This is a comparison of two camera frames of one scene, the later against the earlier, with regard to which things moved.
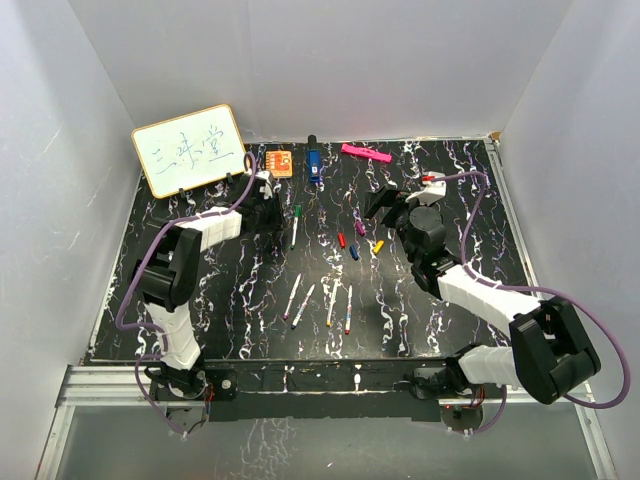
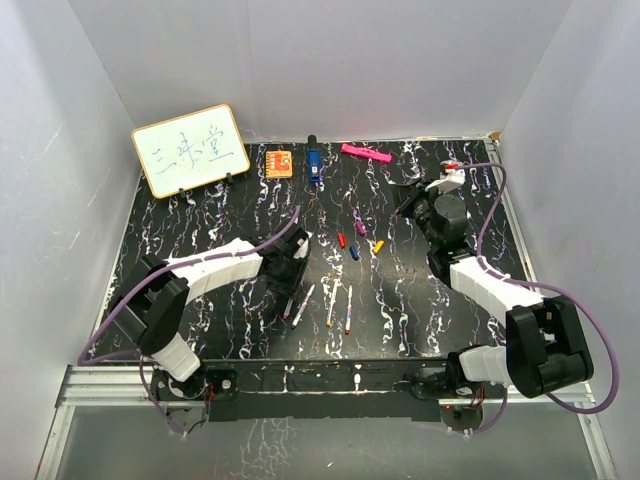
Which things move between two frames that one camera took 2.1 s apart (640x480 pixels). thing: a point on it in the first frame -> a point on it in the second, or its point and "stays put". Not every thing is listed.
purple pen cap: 360,228 stays put
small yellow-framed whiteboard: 189,149 stays put
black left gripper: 277,222 -> 289,288
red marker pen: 349,309 stays put
